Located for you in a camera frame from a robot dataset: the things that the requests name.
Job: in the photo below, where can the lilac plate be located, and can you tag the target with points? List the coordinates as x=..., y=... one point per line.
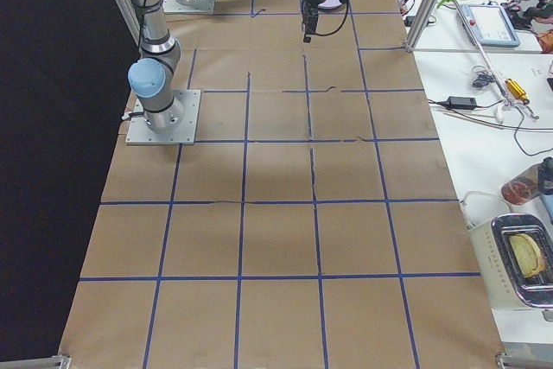
x=331, y=4

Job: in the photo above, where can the black power adapter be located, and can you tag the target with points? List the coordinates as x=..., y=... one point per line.
x=461, y=103

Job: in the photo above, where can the yellow tool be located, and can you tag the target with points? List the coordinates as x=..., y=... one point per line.
x=517, y=91

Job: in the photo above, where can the white toaster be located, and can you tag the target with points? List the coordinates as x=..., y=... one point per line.
x=505, y=285

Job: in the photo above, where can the bread slice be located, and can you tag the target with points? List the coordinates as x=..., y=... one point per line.
x=528, y=254

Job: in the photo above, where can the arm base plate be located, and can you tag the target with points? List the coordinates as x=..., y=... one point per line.
x=190, y=1
x=178, y=124

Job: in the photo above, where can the green handled grabber stick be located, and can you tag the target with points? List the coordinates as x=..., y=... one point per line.
x=508, y=99

